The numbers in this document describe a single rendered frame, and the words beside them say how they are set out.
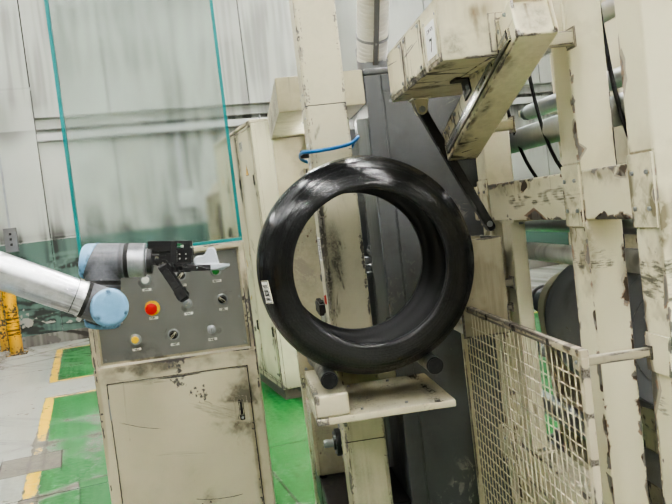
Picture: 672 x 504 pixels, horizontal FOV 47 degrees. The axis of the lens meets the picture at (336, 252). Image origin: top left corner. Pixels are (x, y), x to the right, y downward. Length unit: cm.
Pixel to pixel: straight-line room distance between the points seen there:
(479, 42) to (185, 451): 168
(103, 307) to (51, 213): 935
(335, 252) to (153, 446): 94
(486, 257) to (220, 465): 116
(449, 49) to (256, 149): 391
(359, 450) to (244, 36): 983
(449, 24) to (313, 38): 68
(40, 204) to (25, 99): 142
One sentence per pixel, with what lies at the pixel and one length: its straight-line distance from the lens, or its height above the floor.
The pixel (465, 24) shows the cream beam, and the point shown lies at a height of 171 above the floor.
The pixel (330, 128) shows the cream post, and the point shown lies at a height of 158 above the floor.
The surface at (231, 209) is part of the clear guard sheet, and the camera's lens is 267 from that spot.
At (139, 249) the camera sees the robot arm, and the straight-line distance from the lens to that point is 204.
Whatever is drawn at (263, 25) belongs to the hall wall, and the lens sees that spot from 1195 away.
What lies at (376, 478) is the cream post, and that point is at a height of 50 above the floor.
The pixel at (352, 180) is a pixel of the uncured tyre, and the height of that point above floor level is 140.
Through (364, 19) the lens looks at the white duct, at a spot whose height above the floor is 201.
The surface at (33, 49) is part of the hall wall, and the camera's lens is 1153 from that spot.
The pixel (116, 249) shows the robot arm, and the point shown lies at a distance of 205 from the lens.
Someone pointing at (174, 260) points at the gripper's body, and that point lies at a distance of 203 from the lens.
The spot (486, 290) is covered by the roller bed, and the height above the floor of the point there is 104.
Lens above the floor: 133
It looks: 3 degrees down
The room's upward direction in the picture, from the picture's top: 7 degrees counter-clockwise
